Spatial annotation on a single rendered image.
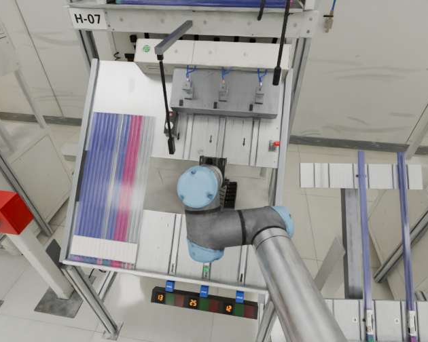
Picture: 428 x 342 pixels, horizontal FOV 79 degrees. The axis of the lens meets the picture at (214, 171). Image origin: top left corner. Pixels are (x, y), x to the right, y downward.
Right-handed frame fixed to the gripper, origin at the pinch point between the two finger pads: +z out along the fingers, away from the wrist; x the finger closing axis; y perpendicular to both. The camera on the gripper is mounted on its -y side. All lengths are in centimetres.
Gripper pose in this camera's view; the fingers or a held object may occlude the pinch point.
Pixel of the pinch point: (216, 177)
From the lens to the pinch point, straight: 83.0
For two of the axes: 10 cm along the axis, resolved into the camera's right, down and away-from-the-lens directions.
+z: 1.3, -0.9, 9.9
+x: -9.9, -1.0, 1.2
